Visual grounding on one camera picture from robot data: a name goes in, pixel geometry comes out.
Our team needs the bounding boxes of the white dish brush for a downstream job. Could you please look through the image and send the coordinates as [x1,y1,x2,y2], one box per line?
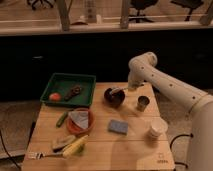
[109,87,128,95]

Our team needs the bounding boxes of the dark purple bowl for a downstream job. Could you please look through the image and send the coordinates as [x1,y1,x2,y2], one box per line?
[104,88,125,108]

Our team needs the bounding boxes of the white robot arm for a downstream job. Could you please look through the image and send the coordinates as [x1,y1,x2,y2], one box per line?
[128,52,213,171]

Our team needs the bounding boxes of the orange plastic bowl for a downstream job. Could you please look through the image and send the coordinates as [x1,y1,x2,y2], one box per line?
[66,108,94,135]

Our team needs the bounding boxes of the metal cup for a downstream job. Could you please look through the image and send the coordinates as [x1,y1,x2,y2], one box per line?
[137,96,150,111]

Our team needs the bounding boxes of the blue sponge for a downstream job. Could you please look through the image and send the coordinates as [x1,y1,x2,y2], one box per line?
[108,120,128,135]

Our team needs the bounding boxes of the white paper cup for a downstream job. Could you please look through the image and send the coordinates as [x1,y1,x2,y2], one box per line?
[148,118,168,139]

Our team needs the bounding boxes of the brown toy item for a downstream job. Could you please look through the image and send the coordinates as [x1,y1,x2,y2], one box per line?
[64,86,82,101]

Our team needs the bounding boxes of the grey folded cloth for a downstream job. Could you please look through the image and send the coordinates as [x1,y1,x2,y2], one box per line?
[68,111,89,129]

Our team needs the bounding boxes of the green plastic tray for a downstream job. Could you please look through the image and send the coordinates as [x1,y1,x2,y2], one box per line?
[40,73,96,107]

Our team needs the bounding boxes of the orange tomato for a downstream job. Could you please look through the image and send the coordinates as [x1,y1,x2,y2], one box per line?
[49,93,61,101]

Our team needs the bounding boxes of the black office chair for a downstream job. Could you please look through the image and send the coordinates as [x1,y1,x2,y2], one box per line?
[129,0,158,23]

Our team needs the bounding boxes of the green cucumber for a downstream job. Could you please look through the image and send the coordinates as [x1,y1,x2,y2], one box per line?
[56,112,68,128]

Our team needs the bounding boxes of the brown bread slice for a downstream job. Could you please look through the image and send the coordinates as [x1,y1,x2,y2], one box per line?
[52,135,76,152]

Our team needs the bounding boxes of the yellow corn cob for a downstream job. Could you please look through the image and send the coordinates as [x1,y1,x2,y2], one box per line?
[63,135,88,158]

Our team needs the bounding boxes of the silver fork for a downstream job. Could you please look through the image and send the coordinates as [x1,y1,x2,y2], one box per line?
[27,152,63,160]

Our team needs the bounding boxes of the office chair base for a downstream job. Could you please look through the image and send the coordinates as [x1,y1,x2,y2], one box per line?
[26,0,54,10]

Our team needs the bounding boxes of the black cable right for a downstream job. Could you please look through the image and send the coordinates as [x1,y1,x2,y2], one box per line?
[169,133,194,169]

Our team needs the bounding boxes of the black cable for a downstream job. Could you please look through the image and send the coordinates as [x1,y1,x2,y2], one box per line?
[0,129,22,171]
[169,133,194,169]

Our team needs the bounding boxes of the black cable left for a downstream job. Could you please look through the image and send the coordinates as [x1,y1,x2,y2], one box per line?
[0,129,22,171]

